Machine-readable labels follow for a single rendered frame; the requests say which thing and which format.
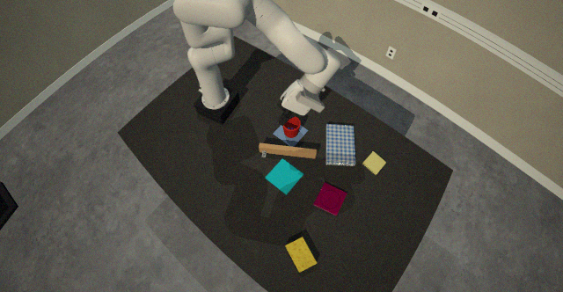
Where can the yellow sponge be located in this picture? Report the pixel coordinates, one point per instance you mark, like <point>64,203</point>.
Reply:
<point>301,254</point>

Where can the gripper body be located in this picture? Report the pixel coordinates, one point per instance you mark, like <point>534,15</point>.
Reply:
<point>289,99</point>

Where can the blue and white checked towel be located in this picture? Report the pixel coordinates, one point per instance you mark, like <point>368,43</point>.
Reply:
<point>340,145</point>

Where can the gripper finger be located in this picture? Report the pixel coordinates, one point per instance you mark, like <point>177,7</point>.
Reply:
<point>283,116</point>
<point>290,116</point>

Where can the red cup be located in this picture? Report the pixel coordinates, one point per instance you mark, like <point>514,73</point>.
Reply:
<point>292,123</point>

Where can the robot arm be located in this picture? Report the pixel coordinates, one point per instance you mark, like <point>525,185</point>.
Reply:
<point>217,45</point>

